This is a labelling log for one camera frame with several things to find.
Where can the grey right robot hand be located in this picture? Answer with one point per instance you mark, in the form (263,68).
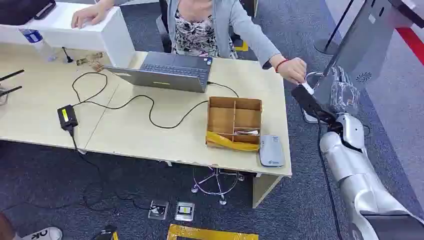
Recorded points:
(351,130)

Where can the white card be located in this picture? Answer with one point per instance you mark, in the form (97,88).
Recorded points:
(308,88)

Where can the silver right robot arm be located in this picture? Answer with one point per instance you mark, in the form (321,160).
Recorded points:
(351,165)

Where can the white flat pad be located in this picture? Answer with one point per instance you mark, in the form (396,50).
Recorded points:
(309,118)

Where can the black flat device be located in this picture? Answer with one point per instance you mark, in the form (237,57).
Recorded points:
(309,101)

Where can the grey card reader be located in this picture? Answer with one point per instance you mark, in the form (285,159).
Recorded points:
(271,150)

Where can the person's left hand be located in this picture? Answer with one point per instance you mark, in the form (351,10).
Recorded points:
(293,69)

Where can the person's hand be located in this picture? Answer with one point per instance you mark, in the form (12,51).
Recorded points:
(293,69)
(86,15)

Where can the black pole stand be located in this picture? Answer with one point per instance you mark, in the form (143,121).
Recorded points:
(326,46)

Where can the large grey tilted panel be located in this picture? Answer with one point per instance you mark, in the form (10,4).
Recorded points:
(364,39)

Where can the wooden desk leg panel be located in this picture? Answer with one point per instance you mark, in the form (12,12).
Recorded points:
(263,190)

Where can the wooden compartment box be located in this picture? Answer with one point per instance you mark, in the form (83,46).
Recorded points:
(222,117)

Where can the chrome stool base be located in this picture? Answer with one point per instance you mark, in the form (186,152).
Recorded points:
(217,180)

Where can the person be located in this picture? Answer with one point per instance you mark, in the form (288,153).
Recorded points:
(228,20)

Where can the yellow floor tape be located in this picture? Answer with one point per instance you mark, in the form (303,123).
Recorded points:
(212,234)

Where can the metal floor socket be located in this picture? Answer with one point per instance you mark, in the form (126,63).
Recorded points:
(158,210)
(184,211)

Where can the grey laptop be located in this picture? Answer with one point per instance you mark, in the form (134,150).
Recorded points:
(172,78)

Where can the yellow black tool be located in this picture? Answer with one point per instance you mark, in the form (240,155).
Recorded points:
(107,233)

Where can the clear badge holder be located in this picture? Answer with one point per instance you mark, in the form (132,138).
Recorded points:
(91,60)

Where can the black power adapter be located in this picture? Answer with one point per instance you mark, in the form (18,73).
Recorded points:
(67,116)

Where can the person's right hand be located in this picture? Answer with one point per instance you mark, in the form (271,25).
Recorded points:
(86,15)

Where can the small black microphone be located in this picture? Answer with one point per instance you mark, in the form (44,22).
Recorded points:
(68,59)

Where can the white box shelf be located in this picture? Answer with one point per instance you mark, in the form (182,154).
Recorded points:
(66,33)

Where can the clear water bottle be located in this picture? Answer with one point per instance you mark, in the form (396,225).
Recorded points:
(39,44)

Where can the white shoe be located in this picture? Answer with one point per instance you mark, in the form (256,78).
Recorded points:
(44,234)

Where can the black antenna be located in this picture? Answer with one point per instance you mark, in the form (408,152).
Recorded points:
(10,90)
(11,75)

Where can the black bag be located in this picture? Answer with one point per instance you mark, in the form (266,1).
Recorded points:
(20,10)

